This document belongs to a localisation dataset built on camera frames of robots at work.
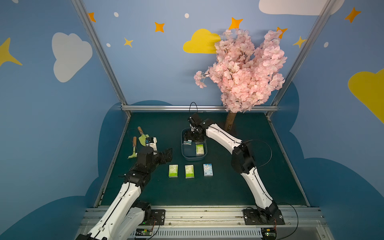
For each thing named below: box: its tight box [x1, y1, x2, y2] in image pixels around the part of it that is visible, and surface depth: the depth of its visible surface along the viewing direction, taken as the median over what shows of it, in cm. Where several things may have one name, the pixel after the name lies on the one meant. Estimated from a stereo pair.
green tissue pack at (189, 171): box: [184, 164, 195, 179], surface depth 90 cm
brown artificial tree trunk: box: [225, 110, 237, 132], surface depth 106 cm
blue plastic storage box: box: [181, 127, 208, 161], surface depth 100 cm
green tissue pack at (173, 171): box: [168, 164, 179, 178], surface depth 90 cm
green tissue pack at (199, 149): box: [195, 144, 205, 156], surface depth 100 cm
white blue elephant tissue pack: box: [203, 163, 213, 177], surface depth 90 cm
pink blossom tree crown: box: [194, 29, 288, 113], surface depth 70 cm
